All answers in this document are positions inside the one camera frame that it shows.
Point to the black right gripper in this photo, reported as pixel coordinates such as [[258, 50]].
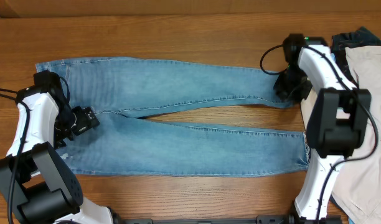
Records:
[[283, 94]]

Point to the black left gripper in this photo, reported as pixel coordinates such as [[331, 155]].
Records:
[[86, 119]]

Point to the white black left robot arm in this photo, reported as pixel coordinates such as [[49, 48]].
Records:
[[35, 181]]

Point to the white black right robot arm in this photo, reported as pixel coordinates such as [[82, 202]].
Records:
[[336, 125]]

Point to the dark navy garment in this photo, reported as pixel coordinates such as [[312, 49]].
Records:
[[360, 38]]

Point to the beige cloth garment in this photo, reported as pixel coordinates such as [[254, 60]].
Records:
[[357, 189]]

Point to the brown cardboard backboard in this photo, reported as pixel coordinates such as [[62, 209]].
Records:
[[77, 8]]

